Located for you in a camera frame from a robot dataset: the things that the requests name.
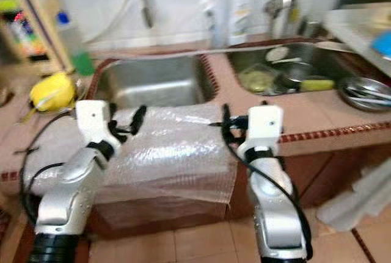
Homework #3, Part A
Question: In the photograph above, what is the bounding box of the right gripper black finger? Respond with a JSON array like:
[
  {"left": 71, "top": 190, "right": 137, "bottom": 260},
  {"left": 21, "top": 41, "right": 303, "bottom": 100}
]
[{"left": 220, "top": 103, "right": 234, "bottom": 145}]

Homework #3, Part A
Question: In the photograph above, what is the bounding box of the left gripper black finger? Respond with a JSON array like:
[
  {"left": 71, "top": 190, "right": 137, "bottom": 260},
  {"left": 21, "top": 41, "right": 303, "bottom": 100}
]
[{"left": 130, "top": 104, "right": 148, "bottom": 137}]

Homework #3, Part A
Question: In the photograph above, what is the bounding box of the yellow plastic dish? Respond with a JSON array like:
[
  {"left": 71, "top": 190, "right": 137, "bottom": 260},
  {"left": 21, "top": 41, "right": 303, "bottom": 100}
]
[{"left": 29, "top": 71, "right": 77, "bottom": 112}]

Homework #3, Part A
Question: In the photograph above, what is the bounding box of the steel sink basin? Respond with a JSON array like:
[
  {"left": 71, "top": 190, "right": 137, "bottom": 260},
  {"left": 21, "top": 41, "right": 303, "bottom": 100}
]
[
  {"left": 226, "top": 40, "right": 391, "bottom": 96},
  {"left": 89, "top": 54, "right": 217, "bottom": 110}
]

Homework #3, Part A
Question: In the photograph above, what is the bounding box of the clear bubble wrap sheet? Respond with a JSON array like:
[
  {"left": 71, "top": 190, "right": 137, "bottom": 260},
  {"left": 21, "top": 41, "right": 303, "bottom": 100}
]
[{"left": 31, "top": 104, "right": 239, "bottom": 206}]

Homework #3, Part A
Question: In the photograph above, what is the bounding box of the green translucent food container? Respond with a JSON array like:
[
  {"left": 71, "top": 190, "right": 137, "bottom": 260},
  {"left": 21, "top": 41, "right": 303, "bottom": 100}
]
[{"left": 238, "top": 67, "right": 277, "bottom": 94}]

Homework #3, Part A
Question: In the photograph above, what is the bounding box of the green soap bottle blue cap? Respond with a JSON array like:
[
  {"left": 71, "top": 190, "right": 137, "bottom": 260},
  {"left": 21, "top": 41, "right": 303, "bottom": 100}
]
[{"left": 55, "top": 10, "right": 95, "bottom": 76}]

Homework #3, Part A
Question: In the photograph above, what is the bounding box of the steel pot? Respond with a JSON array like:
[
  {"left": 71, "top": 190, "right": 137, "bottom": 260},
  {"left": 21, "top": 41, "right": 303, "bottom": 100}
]
[{"left": 272, "top": 62, "right": 318, "bottom": 93}]

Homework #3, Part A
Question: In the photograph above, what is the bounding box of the white round sink strainer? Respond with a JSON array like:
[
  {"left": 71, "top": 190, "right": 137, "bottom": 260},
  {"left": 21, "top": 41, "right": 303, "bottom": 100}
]
[{"left": 264, "top": 46, "right": 303, "bottom": 63}]

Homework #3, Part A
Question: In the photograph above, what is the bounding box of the yellow-green sponge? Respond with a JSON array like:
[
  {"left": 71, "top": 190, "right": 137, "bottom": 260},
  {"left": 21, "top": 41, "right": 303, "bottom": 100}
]
[{"left": 299, "top": 78, "right": 337, "bottom": 92}]

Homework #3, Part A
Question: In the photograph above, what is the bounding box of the small white spray bottle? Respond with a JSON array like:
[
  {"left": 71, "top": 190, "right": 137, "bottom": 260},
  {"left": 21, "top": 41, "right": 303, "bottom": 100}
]
[{"left": 200, "top": 0, "right": 224, "bottom": 49}]

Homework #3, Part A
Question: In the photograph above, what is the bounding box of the brown under-counter cabinet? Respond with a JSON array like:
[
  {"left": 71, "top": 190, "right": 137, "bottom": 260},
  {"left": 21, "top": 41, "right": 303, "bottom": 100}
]
[{"left": 92, "top": 132, "right": 391, "bottom": 227}]

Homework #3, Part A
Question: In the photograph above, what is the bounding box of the thin white tube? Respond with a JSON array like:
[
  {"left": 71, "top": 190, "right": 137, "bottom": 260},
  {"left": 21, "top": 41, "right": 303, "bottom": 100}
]
[{"left": 92, "top": 0, "right": 139, "bottom": 44}]

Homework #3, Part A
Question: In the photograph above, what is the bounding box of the white detergent bottle yellow cap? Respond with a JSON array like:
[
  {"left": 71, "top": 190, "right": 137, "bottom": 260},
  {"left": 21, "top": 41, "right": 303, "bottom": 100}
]
[{"left": 227, "top": 0, "right": 256, "bottom": 47}]

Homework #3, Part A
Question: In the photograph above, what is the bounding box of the steel bowl with utensils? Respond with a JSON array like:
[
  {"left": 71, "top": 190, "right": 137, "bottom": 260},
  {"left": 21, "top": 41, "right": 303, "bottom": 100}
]
[{"left": 337, "top": 75, "right": 391, "bottom": 114}]

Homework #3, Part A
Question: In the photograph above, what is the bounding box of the white plastic bag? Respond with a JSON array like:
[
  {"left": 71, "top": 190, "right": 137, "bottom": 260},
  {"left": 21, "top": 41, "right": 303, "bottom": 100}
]
[{"left": 318, "top": 159, "right": 391, "bottom": 233}]

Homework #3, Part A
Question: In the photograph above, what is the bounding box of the cream water ionizer appliance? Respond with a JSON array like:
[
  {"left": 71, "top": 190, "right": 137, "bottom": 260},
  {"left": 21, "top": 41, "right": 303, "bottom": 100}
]
[{"left": 0, "top": 0, "right": 65, "bottom": 68}]

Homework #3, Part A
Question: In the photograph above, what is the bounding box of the white drainer tray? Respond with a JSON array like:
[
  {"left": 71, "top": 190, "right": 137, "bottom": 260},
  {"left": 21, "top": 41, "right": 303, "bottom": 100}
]
[{"left": 324, "top": 8, "right": 391, "bottom": 62}]

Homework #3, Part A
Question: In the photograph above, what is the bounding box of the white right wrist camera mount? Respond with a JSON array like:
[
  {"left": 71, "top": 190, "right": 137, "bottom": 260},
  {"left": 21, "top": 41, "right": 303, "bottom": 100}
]
[{"left": 238, "top": 104, "right": 283, "bottom": 157}]

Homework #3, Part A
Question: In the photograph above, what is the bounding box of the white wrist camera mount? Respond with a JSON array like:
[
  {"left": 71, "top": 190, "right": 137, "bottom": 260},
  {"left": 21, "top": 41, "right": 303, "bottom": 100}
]
[
  {"left": 238, "top": 104, "right": 283, "bottom": 157},
  {"left": 75, "top": 99, "right": 118, "bottom": 148}
]

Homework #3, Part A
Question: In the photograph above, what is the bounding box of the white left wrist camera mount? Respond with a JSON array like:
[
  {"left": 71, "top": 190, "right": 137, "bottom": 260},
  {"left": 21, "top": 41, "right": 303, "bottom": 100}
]
[{"left": 75, "top": 99, "right": 118, "bottom": 148}]

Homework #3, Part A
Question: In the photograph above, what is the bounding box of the grey hose along sinks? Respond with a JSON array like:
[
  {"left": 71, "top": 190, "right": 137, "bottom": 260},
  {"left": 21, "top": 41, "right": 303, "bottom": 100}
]
[{"left": 98, "top": 40, "right": 361, "bottom": 56}]

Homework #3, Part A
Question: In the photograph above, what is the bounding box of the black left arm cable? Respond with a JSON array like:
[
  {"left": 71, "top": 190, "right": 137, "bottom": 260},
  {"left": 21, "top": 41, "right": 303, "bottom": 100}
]
[{"left": 20, "top": 110, "right": 79, "bottom": 230}]

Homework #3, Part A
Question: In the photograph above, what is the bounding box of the wall tap dark handle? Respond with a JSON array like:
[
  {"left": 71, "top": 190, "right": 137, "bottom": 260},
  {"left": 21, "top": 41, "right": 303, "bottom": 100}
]
[{"left": 133, "top": 0, "right": 156, "bottom": 30}]

